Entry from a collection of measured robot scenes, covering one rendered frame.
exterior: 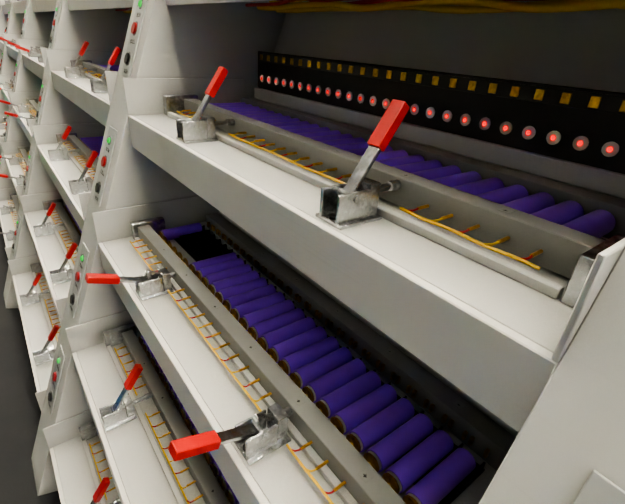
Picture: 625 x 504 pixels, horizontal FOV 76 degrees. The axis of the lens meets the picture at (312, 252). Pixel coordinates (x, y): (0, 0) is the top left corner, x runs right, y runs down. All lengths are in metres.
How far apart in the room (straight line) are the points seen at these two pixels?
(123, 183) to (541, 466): 0.62
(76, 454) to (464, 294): 0.78
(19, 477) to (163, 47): 0.82
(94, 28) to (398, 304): 1.24
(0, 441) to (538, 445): 1.03
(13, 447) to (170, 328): 0.65
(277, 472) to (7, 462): 0.78
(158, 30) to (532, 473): 0.64
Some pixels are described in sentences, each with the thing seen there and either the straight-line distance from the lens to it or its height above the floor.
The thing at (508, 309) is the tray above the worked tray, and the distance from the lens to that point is 0.22.
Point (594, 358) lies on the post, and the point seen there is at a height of 0.72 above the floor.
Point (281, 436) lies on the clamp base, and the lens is 0.37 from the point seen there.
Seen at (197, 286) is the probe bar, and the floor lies 0.56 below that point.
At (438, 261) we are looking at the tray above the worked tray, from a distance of 0.25.
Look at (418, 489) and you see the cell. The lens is 0.34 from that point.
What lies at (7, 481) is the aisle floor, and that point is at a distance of 1.04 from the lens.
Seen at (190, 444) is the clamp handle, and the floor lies 0.54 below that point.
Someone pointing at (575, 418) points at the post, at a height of 0.70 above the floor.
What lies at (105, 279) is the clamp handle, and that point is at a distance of 0.53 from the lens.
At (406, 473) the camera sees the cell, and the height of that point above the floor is 0.56.
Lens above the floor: 0.76
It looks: 13 degrees down
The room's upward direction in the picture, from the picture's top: 20 degrees clockwise
